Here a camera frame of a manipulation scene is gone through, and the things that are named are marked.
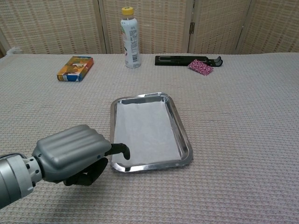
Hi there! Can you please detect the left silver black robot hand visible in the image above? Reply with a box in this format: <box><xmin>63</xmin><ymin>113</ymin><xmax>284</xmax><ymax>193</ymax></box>
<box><xmin>31</xmin><ymin>125</ymin><xmax>131</xmax><ymax>187</ymax></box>

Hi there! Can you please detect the white cloth napkin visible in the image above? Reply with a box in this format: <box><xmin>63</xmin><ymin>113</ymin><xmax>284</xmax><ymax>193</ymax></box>
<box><xmin>112</xmin><ymin>100</ymin><xmax>183</xmax><ymax>164</ymax></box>

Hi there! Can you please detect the silver metal tray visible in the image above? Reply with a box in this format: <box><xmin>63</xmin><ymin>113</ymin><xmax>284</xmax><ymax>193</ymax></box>
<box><xmin>110</xmin><ymin>92</ymin><xmax>194</xmax><ymax>173</ymax></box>

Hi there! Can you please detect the orange snack box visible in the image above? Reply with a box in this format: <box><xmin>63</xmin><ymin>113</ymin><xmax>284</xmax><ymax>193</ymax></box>
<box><xmin>57</xmin><ymin>56</ymin><xmax>94</xmax><ymax>83</ymax></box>

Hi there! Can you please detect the white bottle yellow cap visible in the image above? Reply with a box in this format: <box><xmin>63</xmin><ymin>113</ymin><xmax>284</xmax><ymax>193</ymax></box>
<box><xmin>120</xmin><ymin>7</ymin><xmax>142</xmax><ymax>69</ymax></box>

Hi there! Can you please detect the beige woven folding screen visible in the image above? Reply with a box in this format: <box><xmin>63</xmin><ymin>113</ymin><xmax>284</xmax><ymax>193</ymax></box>
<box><xmin>0</xmin><ymin>0</ymin><xmax>299</xmax><ymax>59</ymax></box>

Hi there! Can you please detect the black folding stand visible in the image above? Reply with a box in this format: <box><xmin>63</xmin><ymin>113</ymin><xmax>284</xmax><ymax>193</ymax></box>
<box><xmin>154</xmin><ymin>55</ymin><xmax>224</xmax><ymax>67</ymax></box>

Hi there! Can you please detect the pink patterned packet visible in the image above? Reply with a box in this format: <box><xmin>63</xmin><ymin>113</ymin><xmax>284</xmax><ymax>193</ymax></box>
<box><xmin>188</xmin><ymin>59</ymin><xmax>214</xmax><ymax>76</ymax></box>

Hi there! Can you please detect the beige woven tablecloth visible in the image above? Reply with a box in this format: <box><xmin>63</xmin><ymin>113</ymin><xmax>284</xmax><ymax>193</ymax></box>
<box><xmin>0</xmin><ymin>48</ymin><xmax>299</xmax><ymax>224</ymax></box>

